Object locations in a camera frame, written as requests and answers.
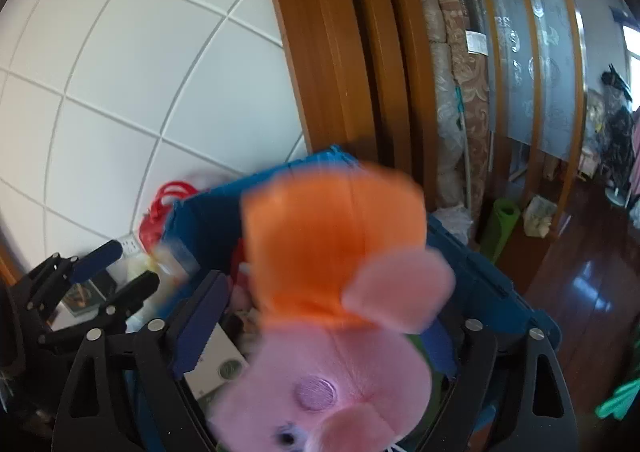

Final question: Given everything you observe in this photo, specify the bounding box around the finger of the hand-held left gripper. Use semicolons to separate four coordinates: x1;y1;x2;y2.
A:
37;270;161;350
25;239;124;315

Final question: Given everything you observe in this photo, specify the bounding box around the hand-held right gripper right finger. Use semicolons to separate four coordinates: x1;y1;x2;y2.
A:
417;318;578;452

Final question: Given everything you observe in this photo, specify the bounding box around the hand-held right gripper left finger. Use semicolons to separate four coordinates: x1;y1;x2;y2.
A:
52;269;231;452

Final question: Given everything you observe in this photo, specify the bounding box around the blue plastic crate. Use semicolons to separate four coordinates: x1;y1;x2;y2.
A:
122;146;563;452

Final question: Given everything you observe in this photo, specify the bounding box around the pink plush toy orange hat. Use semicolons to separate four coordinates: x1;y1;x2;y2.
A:
207;163;457;452

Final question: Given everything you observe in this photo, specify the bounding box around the green white medicine box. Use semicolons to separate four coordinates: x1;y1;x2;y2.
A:
182;322;251;413

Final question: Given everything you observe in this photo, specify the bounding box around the red bear carry case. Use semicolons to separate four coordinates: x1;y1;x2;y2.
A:
139;181;198;253

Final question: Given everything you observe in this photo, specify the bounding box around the green rolled mat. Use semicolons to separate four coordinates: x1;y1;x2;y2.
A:
480;198;522;265

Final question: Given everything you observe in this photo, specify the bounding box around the white plastic bag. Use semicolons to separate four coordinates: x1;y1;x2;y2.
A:
432;204;476;245

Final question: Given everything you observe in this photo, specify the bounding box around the green cloth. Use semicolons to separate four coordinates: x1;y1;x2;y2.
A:
595;377;640;422

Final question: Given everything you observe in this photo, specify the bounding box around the beige bag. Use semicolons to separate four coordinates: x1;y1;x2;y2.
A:
524;196;558;237

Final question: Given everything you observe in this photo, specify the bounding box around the white pole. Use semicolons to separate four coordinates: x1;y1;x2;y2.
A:
455;86;474;209

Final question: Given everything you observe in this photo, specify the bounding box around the brown patterned rolled carpet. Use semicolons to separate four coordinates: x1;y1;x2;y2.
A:
430;0;493;213

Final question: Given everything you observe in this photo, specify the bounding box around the beige patterned rolled carpet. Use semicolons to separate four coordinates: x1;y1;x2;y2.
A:
422;0;468;213

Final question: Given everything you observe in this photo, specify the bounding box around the black clothing pile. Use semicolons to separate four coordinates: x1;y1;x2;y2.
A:
600;64;640;183

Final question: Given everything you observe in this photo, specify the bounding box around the frosted glass wooden partition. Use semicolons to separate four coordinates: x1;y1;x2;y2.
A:
445;0;588;233

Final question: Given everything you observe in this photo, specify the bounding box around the wooden door frame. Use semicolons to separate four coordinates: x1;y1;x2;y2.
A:
260;0;441;213

